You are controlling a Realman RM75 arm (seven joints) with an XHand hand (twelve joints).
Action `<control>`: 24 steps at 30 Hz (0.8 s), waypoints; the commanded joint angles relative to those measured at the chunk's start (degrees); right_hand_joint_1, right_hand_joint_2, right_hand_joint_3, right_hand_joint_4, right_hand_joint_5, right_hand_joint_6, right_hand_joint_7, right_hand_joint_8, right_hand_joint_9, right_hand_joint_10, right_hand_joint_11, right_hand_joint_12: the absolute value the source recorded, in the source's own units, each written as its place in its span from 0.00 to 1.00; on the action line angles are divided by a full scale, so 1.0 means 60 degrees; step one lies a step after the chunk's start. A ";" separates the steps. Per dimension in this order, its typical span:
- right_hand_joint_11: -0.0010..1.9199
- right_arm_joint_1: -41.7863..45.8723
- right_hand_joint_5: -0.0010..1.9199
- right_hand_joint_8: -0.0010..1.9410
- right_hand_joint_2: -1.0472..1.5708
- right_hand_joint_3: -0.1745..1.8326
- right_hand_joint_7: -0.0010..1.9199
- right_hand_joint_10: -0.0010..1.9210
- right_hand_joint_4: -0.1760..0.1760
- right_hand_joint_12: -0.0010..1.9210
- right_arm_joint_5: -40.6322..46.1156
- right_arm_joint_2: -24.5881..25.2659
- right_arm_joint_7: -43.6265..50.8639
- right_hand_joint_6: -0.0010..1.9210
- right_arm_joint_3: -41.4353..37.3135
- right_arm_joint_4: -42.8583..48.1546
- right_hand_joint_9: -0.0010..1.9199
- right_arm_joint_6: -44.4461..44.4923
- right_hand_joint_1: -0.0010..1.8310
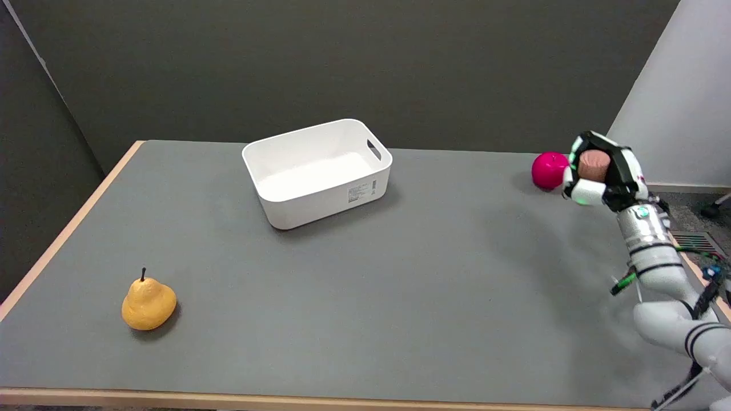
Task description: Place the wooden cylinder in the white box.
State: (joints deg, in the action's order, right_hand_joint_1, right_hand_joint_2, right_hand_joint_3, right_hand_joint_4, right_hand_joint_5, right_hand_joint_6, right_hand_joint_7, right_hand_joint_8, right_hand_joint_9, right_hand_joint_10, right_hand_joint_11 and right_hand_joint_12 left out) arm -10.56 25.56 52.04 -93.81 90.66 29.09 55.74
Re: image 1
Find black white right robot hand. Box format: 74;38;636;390
561;131;654;213

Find wooden cylinder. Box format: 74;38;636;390
579;150;612;183

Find white plastic box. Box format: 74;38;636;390
242;119;393;231

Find pink apple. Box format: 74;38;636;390
531;151;570;190

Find black chair base foot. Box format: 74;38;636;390
700;193;731;219

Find floor vent grille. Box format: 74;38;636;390
668;231;727;259

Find yellow pear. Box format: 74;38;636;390
121;267;178;331

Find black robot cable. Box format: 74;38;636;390
610;197;731;411

